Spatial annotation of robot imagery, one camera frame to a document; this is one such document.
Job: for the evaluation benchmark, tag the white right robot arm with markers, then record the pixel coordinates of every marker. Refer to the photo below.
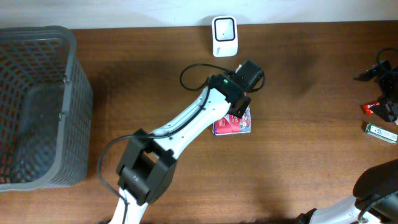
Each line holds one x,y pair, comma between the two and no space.
374,198

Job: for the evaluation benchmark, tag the red Nescafe sachet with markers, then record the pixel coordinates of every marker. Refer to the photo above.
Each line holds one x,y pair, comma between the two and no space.
367,107

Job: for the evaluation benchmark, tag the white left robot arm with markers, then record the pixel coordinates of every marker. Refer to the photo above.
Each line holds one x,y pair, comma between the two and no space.
148,164

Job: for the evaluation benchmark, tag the purple red Carefree pack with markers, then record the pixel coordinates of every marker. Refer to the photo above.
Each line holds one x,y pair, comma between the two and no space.
230,124

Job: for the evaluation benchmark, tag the grey plastic basket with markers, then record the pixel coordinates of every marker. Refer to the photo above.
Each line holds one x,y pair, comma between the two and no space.
46,110

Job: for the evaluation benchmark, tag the green gum pack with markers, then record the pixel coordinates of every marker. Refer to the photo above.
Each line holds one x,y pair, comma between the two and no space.
380,133

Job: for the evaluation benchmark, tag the white barcode scanner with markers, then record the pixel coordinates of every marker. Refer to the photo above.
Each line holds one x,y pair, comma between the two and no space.
225,36

